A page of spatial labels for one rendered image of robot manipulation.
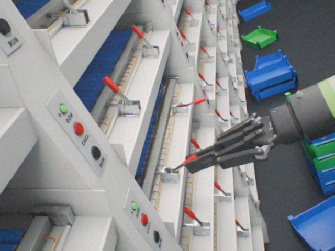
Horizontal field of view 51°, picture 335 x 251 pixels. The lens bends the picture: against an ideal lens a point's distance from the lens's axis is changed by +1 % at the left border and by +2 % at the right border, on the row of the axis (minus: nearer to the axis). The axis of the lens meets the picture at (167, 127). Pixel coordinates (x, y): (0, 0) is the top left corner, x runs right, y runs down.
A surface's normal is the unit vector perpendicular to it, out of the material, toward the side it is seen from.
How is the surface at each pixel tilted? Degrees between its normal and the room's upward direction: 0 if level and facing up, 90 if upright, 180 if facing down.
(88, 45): 110
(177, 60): 90
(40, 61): 90
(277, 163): 0
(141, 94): 20
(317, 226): 0
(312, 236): 0
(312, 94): 15
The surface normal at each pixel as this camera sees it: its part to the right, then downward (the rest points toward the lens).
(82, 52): 0.99, 0.00
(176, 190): -0.09, -0.81
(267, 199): -0.42, -0.76
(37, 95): 0.90, -0.28
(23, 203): -0.11, 0.59
